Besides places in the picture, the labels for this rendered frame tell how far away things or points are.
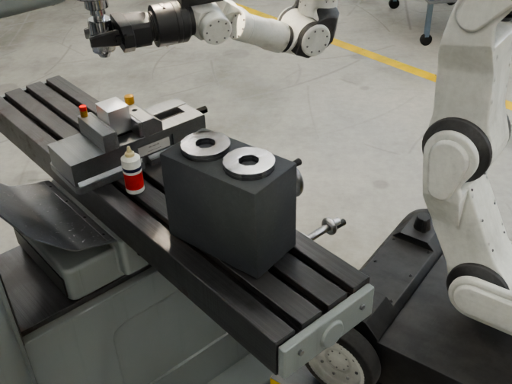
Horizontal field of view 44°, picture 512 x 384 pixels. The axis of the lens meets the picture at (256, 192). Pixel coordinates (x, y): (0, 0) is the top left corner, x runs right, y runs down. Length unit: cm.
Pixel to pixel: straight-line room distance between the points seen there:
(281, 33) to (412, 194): 164
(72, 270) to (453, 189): 81
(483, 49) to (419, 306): 67
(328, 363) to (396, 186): 157
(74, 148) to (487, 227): 92
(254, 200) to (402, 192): 201
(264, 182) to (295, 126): 244
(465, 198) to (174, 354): 85
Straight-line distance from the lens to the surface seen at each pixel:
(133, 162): 134
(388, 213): 285
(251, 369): 193
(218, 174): 107
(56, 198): 154
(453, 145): 130
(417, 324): 158
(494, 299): 147
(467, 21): 121
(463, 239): 147
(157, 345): 168
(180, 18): 136
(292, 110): 365
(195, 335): 176
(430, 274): 171
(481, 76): 128
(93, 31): 135
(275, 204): 108
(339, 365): 158
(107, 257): 142
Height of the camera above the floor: 169
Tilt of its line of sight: 35 degrees down
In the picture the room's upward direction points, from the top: 2 degrees counter-clockwise
